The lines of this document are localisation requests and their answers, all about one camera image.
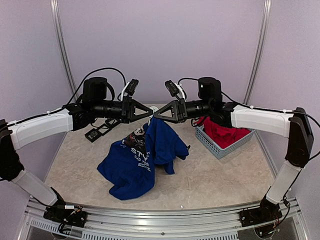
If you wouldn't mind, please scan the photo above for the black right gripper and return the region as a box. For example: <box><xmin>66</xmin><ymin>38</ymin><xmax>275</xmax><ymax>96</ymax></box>
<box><xmin>153</xmin><ymin>97</ymin><xmax>212</xmax><ymax>124</ymax></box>

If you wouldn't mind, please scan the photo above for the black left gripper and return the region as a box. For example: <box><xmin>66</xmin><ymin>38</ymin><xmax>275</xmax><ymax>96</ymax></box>
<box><xmin>92</xmin><ymin>95</ymin><xmax>153</xmax><ymax>124</ymax></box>

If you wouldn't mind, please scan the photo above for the blue printed t-shirt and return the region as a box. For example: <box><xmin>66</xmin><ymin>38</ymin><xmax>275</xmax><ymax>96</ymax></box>
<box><xmin>97</xmin><ymin>117</ymin><xmax>190</xmax><ymax>201</ymax></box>

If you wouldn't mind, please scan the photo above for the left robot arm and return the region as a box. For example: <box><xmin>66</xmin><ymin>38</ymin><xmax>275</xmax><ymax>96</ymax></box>
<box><xmin>0</xmin><ymin>77</ymin><xmax>153</xmax><ymax>223</ymax></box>

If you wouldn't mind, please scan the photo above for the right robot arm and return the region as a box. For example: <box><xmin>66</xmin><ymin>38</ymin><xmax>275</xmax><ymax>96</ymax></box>
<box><xmin>153</xmin><ymin>77</ymin><xmax>314</xmax><ymax>222</ymax></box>

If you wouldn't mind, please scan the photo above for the red garment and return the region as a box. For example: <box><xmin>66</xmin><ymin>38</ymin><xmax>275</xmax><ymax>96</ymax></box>
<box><xmin>195</xmin><ymin>117</ymin><xmax>251</xmax><ymax>149</ymax></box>

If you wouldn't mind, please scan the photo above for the light blue perforated basket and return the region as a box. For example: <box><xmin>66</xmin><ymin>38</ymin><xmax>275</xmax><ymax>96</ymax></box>
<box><xmin>195</xmin><ymin>126</ymin><xmax>256</xmax><ymax>160</ymax></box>

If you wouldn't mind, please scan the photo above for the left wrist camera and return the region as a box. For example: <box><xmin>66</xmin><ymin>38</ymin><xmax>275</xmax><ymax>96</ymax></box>
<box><xmin>117</xmin><ymin>79</ymin><xmax>139</xmax><ymax>101</ymax></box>

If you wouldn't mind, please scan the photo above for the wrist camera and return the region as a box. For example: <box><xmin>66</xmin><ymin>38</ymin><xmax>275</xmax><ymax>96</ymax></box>
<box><xmin>117</xmin><ymin>79</ymin><xmax>139</xmax><ymax>101</ymax></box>
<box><xmin>164</xmin><ymin>80</ymin><xmax>187</xmax><ymax>100</ymax></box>

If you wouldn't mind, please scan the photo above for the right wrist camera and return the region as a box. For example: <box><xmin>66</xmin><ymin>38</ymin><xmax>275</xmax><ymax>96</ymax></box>
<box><xmin>164</xmin><ymin>80</ymin><xmax>187</xmax><ymax>100</ymax></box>

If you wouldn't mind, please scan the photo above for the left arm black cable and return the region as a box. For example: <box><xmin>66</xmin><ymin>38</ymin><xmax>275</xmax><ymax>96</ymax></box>
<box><xmin>0</xmin><ymin>66</ymin><xmax>127</xmax><ymax>181</ymax></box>

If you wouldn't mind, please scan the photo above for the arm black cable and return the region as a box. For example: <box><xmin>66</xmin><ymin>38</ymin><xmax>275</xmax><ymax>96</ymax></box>
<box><xmin>177</xmin><ymin>76</ymin><xmax>320</xmax><ymax>161</ymax></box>
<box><xmin>0</xmin><ymin>66</ymin><xmax>127</xmax><ymax>181</ymax></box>

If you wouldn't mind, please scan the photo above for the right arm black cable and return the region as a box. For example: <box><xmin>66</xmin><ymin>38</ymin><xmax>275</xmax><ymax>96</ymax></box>
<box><xmin>177</xmin><ymin>76</ymin><xmax>320</xmax><ymax>161</ymax></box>

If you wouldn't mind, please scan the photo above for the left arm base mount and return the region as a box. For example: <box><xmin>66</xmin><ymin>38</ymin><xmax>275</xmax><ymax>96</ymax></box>
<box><xmin>43</xmin><ymin>204</ymin><xmax>88</xmax><ymax>228</ymax></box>

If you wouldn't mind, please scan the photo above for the aluminium front rail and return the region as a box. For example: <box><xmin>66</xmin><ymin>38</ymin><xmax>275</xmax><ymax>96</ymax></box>
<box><xmin>17</xmin><ymin>198</ymin><xmax>309</xmax><ymax>240</ymax></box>

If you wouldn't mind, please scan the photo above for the left aluminium corner post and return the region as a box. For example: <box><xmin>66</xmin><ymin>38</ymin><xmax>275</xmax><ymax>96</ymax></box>
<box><xmin>50</xmin><ymin>0</ymin><xmax>79</xmax><ymax>101</ymax></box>

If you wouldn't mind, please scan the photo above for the aluminium corner post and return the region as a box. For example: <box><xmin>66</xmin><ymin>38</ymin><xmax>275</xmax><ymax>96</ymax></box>
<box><xmin>50</xmin><ymin>0</ymin><xmax>79</xmax><ymax>101</ymax></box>
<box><xmin>243</xmin><ymin>0</ymin><xmax>272</xmax><ymax>105</ymax></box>

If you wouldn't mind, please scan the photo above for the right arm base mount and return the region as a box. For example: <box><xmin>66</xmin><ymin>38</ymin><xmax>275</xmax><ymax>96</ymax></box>
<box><xmin>239</xmin><ymin>196</ymin><xmax>283</xmax><ymax>227</ymax></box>

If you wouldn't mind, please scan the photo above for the right aluminium corner post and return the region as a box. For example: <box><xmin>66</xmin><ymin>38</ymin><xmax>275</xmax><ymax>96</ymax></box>
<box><xmin>243</xmin><ymin>0</ymin><xmax>272</xmax><ymax>105</ymax></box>

